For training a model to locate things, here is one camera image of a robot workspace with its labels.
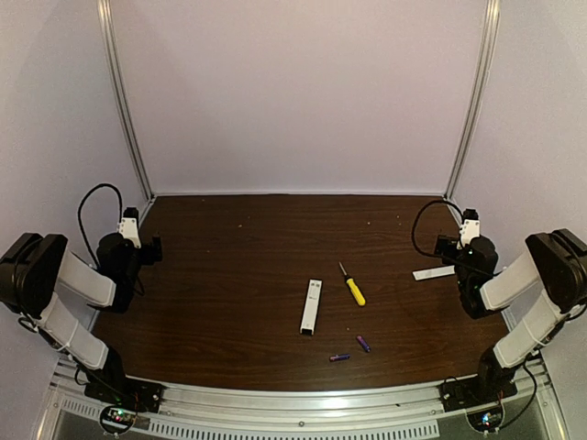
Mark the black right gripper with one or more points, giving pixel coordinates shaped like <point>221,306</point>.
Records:
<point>445,246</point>

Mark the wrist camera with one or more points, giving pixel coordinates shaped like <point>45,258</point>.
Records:
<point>128,226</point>
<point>470,227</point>

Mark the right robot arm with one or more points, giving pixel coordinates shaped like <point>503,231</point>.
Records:
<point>555,260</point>

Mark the aluminium front rail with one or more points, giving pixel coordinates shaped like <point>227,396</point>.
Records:
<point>533,413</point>

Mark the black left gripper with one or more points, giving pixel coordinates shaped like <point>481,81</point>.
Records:
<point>152,248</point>

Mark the purple battery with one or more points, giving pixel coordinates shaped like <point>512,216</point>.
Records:
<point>339,357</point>
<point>364,345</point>

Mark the aluminium corner post left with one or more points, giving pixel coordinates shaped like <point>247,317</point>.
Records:
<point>113,61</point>

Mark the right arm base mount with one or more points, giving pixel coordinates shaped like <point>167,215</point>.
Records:
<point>460,394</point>

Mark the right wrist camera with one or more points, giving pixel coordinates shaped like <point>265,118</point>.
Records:
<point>470,227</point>

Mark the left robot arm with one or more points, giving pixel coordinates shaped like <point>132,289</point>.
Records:
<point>36,266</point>

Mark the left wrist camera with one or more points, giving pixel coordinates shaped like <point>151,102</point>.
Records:
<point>128,226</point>

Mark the white battery cover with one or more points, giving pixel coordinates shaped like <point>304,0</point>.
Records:
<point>427,274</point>

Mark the yellow handled screwdriver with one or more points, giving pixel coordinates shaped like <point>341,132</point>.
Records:
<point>353,287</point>

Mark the aluminium corner post right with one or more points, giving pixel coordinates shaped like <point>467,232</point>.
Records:
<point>489,36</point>

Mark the aluminium corner post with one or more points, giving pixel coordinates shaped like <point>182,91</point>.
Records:
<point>113,61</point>
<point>489,36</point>

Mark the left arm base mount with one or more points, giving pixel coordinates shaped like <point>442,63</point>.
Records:
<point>136,395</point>

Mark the white remote control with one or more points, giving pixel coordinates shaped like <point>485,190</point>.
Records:
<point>310,312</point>

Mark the perforated cable tray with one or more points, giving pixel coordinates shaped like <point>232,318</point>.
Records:
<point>79,420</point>

